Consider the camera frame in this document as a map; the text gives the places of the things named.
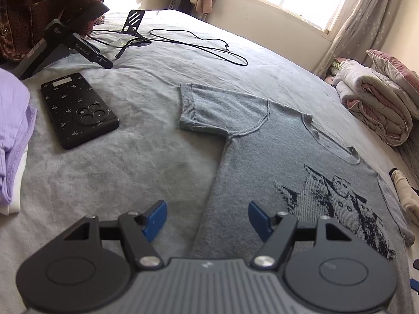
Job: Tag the black phone stand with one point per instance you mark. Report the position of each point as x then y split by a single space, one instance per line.
133 21

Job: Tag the folded grey pink quilt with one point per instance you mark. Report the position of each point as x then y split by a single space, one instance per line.
387 107

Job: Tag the black smartphone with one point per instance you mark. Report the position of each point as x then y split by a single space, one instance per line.
77 112

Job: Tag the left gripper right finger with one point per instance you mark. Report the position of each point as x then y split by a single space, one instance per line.
277 234

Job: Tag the grey knit sweater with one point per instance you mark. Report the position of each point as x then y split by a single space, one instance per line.
275 156

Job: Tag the person in red jacket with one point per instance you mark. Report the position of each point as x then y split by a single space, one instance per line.
23 23

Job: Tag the grey bed sheet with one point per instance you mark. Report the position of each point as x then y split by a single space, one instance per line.
148 157

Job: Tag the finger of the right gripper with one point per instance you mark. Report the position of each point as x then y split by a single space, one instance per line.
89 51

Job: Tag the folded beige garment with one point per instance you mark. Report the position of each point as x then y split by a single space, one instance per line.
407 195

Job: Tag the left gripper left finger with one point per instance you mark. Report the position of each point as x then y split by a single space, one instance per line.
138 231

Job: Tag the pink grey pillow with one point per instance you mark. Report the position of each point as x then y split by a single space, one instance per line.
399 74

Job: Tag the purple knit garment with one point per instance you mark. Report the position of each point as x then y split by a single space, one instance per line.
18 119

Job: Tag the grey curtain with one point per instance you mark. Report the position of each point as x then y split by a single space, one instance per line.
366 28

